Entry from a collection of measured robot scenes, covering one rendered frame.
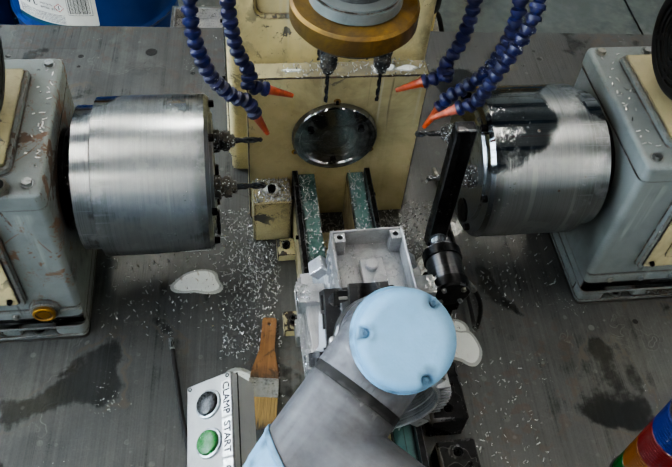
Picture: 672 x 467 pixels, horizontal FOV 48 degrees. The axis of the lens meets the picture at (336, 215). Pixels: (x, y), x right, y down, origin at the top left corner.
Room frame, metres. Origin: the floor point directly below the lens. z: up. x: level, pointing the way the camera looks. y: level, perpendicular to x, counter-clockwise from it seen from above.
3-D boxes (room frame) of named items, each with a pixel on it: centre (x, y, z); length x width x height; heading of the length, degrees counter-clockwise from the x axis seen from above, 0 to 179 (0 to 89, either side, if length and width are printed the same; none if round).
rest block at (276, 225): (0.89, 0.12, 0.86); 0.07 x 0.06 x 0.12; 102
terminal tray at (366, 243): (0.58, -0.06, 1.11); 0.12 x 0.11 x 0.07; 13
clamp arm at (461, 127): (0.75, -0.16, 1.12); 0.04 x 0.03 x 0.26; 12
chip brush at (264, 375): (0.59, 0.09, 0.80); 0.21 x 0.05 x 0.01; 4
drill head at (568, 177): (0.92, -0.33, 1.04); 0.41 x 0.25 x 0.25; 102
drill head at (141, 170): (0.78, 0.34, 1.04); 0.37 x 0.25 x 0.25; 102
